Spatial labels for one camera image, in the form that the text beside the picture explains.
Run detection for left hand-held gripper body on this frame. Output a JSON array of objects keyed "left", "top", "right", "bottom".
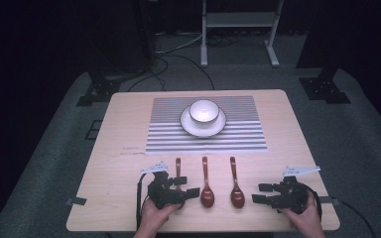
[{"left": 141, "top": 161, "right": 187, "bottom": 211}]

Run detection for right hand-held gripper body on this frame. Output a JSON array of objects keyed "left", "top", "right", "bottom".
[{"left": 267, "top": 166, "right": 321, "bottom": 214}]

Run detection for reddish brown spoon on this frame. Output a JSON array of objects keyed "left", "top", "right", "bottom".
[
  {"left": 175, "top": 157, "right": 183, "bottom": 192},
  {"left": 229, "top": 156, "right": 246, "bottom": 209},
  {"left": 199, "top": 156, "right": 215, "bottom": 209}
]

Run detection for person's left hand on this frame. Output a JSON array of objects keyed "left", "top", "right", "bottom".
[{"left": 140, "top": 198, "right": 182, "bottom": 230}]

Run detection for person's right hand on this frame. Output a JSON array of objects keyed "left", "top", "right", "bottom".
[{"left": 280, "top": 190, "right": 323, "bottom": 232}]

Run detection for grey tape strip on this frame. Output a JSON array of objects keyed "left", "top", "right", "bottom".
[
  {"left": 318, "top": 195, "right": 340, "bottom": 204},
  {"left": 65, "top": 196, "right": 88, "bottom": 206}
]

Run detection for striped placemat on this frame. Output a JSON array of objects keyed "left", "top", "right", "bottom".
[{"left": 144, "top": 95, "right": 269, "bottom": 156}]

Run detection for white plate with dark rim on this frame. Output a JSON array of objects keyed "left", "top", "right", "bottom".
[{"left": 180, "top": 106, "right": 227, "bottom": 139}]

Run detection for white bowl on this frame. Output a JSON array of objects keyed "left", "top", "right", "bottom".
[{"left": 189, "top": 99, "right": 220, "bottom": 129}]

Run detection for black stand base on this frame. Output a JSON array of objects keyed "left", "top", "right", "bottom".
[
  {"left": 298, "top": 64, "right": 351, "bottom": 105},
  {"left": 75, "top": 69, "right": 122, "bottom": 107}
]

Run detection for white metal stand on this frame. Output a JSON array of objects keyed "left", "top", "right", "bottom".
[{"left": 199, "top": 0, "right": 285, "bottom": 68}]

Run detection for left hand-held gripper cable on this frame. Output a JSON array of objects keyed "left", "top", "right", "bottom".
[{"left": 135, "top": 173, "right": 151, "bottom": 230}]

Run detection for hand-held gripper cable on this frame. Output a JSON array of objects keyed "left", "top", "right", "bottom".
[
  {"left": 306, "top": 183, "right": 377, "bottom": 238},
  {"left": 135, "top": 173, "right": 151, "bottom": 230}
]

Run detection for right hand-held gripper cable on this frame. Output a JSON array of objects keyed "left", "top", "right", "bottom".
[{"left": 306, "top": 183, "right": 377, "bottom": 238}]

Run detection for black floor cable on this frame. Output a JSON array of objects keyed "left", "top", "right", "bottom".
[{"left": 127, "top": 54, "right": 216, "bottom": 92}]

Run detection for grey floor cables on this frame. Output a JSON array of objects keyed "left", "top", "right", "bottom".
[{"left": 154, "top": 30, "right": 203, "bottom": 56}]

